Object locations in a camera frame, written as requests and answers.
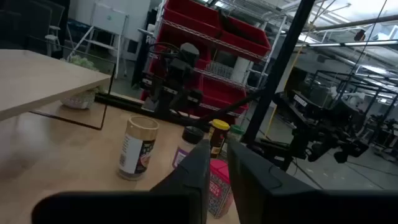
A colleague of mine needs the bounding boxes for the wooden shelf riser black legs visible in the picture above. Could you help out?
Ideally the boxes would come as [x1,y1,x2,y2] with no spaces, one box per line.
[0,49,116,131]

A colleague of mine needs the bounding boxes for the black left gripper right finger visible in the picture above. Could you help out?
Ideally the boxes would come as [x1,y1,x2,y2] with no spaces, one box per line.
[226,140,398,224]

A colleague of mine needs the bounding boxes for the white folding stand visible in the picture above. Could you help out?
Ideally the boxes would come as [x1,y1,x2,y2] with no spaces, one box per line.
[67,2,130,79]

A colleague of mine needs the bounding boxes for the black-lidded garlic powder shaker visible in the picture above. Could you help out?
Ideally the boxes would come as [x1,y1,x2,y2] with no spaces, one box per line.
[172,126,206,170]

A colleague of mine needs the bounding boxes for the tan-lidded seasoning jar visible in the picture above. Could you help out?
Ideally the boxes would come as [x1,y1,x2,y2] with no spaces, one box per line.
[117,115,160,182]

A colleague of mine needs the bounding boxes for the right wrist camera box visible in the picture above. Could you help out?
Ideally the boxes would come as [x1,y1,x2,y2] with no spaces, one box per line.
[178,42,200,68]

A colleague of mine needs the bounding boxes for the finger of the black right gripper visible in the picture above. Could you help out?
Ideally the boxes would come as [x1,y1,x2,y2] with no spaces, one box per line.
[170,92,187,118]
[154,88,171,120]

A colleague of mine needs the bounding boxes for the yellow-lidded spice jar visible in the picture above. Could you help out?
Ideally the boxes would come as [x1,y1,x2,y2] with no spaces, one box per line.
[208,119,231,160]

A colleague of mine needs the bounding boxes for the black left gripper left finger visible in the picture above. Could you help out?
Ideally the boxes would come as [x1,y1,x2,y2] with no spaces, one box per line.
[30,139,211,224]

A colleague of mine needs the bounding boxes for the black metal rig frame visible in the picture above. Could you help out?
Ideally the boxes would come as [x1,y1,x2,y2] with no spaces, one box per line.
[93,0,317,149]

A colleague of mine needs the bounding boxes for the red-lidded patterned spice box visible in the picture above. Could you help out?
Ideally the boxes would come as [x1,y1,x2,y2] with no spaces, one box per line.
[207,159,234,220]

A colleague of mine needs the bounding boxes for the green-lidded green-label spice jar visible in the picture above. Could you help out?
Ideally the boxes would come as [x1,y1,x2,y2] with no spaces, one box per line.
[219,124,246,160]

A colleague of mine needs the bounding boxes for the green succulent in white pot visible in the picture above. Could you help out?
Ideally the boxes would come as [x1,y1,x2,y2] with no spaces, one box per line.
[60,55,101,110]

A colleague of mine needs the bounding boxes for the wire rack with red bins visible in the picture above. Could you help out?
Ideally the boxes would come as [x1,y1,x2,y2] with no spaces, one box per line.
[139,0,272,125]

